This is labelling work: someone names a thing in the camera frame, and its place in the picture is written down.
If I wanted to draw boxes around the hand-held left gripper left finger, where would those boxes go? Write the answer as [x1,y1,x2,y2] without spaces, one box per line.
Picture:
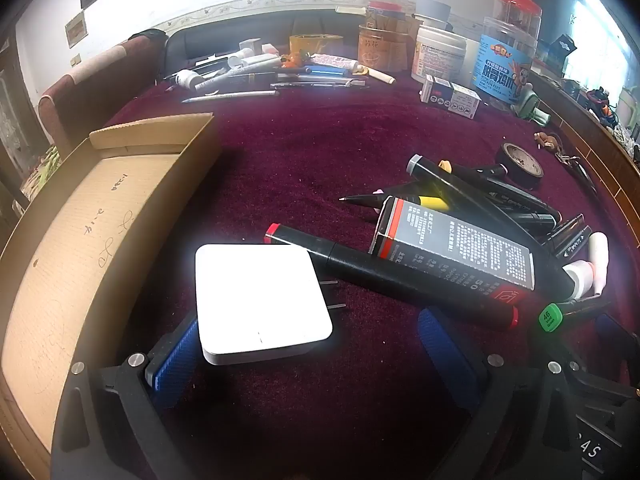
[50,312,211,480]

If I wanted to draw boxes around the small wall plaque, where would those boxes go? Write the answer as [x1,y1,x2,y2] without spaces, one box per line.
[65,12,88,48]

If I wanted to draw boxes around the brown cylindrical container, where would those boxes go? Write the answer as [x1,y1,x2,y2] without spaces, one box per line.
[357,25,421,73]

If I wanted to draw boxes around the small white bottle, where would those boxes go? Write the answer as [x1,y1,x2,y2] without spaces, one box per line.
[587,232,610,296]

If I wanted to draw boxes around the black tape roll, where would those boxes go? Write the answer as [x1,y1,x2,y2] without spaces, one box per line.
[495,142,545,191]

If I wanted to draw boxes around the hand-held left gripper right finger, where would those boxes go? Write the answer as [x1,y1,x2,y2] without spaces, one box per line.
[417,306,586,480]

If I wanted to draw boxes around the small white carton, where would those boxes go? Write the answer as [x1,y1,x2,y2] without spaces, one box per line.
[420,74,482,120]

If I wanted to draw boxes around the white marker pen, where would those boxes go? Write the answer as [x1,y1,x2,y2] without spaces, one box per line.
[194,67,283,92]

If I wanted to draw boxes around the silver pen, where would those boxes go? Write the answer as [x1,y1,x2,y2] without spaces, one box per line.
[182,90,281,104]

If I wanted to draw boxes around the maroon armchair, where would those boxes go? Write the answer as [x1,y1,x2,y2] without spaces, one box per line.
[39,35,168,156]

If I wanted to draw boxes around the black sofa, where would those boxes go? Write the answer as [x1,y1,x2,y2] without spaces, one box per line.
[165,9,371,78]

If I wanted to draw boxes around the green desk tool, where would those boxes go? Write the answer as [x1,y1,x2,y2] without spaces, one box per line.
[520,87,551,127]

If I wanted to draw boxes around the wooden sideboard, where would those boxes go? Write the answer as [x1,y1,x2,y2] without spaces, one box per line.
[530,70,640,261]

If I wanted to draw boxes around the yellow packing tape roll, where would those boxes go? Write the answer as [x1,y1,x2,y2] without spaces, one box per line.
[290,34,345,56]

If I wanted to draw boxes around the black marker with red caps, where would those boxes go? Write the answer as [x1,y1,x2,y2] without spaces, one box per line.
[264,222,520,331]

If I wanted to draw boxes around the small red-ended carton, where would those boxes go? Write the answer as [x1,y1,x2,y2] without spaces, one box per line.
[369,195,537,292]

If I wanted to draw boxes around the cardboard box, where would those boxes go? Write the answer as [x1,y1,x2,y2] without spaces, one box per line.
[0,112,223,480]

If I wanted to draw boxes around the yellow pen with black grip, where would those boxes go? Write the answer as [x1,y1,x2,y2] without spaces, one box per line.
[339,192,451,213]

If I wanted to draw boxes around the white plastic jar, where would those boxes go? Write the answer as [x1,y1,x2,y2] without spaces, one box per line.
[411,24,467,83]

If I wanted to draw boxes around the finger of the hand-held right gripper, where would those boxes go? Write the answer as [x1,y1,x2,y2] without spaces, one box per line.
[565,310,640,393]

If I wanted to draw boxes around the clear jar with blue label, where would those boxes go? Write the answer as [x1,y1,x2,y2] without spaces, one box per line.
[472,0,543,106]

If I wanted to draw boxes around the white power adapter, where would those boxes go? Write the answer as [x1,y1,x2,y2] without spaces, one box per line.
[195,244,346,367]

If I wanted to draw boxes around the white tube with blue print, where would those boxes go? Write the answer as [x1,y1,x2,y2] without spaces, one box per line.
[310,54,396,85]

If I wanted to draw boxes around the white glue bottle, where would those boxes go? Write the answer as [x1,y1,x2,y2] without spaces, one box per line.
[562,260,594,299]

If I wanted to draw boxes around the wall mirror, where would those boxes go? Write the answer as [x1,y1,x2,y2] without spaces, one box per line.
[542,0,640,111]

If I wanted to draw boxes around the small clear jar red lid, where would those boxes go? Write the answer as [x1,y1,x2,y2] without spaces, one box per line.
[367,0,407,31]

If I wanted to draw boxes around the black marker with green caps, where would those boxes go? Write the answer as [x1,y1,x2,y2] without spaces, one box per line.
[537,300,613,333]

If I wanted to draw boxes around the dark metal tool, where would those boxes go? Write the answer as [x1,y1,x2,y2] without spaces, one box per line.
[555,152,597,192]

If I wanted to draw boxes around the black marker with gold caps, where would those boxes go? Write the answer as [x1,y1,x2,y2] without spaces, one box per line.
[437,159,508,183]

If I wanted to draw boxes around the maroon tablecloth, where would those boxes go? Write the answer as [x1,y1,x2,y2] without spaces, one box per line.
[100,72,640,480]

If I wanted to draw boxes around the floral blanket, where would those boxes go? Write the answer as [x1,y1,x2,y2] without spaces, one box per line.
[20,145,61,201]

